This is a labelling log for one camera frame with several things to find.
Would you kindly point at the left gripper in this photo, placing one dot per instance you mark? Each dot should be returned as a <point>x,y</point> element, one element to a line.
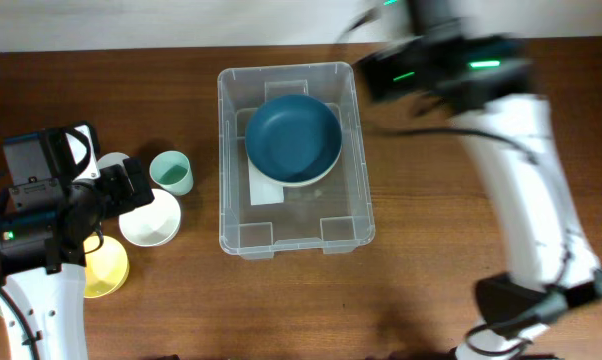
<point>116,178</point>

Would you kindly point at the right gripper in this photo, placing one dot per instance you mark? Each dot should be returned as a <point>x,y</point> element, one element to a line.
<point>389,61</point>

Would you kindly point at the grey cup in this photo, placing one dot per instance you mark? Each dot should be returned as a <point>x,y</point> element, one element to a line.
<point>110,159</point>

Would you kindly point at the mint green cup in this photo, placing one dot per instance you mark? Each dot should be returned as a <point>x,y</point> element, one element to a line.
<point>172,171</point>

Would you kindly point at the dark blue plate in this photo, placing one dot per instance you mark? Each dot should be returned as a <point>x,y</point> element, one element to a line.
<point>293,138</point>

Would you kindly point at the cream plate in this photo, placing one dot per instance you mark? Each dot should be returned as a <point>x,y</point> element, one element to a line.
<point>297,184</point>

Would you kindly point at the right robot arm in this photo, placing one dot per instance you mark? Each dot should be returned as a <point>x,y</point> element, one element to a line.
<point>505,126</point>

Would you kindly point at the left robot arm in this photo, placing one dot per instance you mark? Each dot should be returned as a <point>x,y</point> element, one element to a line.
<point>58,198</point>

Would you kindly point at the white bowl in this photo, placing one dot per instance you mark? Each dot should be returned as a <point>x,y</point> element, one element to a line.
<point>154,224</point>

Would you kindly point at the yellow bowl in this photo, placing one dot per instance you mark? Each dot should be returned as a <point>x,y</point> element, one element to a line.
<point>107,268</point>

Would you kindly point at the white label inside bin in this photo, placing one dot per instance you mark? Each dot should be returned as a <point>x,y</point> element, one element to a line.
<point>263,191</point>

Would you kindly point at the clear plastic storage bin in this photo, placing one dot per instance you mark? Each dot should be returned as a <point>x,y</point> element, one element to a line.
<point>335,214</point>

